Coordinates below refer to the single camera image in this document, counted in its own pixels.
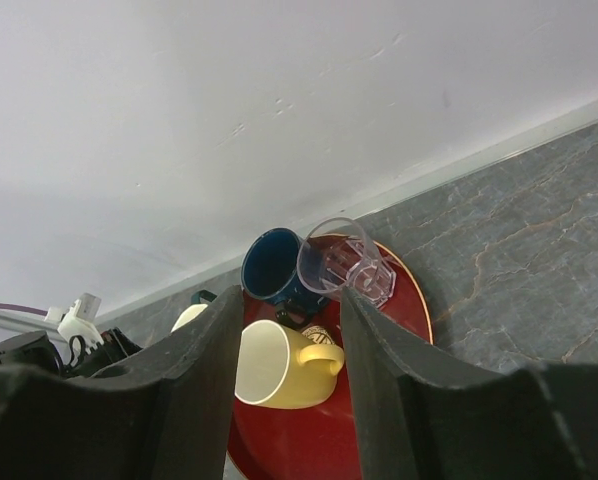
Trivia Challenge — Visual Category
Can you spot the clear glass cup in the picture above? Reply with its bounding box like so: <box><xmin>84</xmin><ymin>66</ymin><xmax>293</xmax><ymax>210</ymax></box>
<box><xmin>297</xmin><ymin>217</ymin><xmax>396</xmax><ymax>308</ymax></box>

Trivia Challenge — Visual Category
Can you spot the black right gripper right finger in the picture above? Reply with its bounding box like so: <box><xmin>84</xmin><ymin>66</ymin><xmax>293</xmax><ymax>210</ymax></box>
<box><xmin>340</xmin><ymin>290</ymin><xmax>598</xmax><ymax>479</ymax></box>

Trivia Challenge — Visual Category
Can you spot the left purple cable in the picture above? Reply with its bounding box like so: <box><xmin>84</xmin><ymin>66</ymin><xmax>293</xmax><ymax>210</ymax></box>
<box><xmin>0</xmin><ymin>301</ymin><xmax>48</xmax><ymax>317</ymax></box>

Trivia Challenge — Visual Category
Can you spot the dark blue mug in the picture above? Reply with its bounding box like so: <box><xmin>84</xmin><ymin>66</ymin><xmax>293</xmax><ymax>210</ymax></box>
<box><xmin>241</xmin><ymin>227</ymin><xmax>330</xmax><ymax>330</ymax></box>

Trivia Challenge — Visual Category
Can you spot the red round tray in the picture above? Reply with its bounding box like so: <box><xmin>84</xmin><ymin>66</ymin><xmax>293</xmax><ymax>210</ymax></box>
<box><xmin>227</xmin><ymin>244</ymin><xmax>434</xmax><ymax>479</ymax></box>

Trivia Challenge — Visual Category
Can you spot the green mug cream inside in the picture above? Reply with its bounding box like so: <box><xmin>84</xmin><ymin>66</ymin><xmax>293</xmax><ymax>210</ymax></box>
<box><xmin>171</xmin><ymin>290</ymin><xmax>217</xmax><ymax>332</ymax></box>

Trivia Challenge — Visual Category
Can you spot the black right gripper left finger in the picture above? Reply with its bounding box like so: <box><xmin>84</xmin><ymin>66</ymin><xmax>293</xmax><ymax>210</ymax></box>
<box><xmin>0</xmin><ymin>286</ymin><xmax>244</xmax><ymax>479</ymax></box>

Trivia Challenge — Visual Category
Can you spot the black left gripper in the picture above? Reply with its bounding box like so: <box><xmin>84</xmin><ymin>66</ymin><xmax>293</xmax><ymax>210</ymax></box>
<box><xmin>0</xmin><ymin>328</ymin><xmax>142</xmax><ymax>378</ymax></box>

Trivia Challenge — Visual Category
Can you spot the yellow mug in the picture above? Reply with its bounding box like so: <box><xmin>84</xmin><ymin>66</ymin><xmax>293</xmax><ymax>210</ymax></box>
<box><xmin>234</xmin><ymin>320</ymin><xmax>345</xmax><ymax>410</ymax></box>

